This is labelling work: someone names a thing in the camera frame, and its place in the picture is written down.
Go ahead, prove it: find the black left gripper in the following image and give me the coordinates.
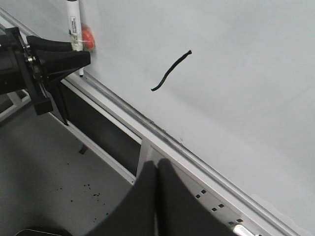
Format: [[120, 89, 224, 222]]
[[0, 27, 91, 115]]

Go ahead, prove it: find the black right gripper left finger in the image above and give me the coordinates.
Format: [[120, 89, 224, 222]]
[[87, 161, 157, 236]]

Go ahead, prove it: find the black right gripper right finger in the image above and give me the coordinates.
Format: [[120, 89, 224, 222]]
[[156, 158, 235, 236]]

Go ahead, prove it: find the red round magnet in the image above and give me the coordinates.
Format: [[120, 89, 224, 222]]
[[81, 24, 95, 51]]

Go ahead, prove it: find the white black-tipped whiteboard marker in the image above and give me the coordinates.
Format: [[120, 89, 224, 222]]
[[65, 0, 85, 77]]

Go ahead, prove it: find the white plastic tray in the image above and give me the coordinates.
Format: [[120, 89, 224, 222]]
[[233, 224, 254, 236]]

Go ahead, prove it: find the black object bottom left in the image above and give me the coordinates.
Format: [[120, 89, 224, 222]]
[[15, 227, 72, 236]]

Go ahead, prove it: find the white metal rack frame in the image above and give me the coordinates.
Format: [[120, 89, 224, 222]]
[[0, 81, 273, 236]]

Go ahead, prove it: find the white whiteboard with aluminium frame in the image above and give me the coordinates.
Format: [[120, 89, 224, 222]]
[[0, 0, 315, 236]]

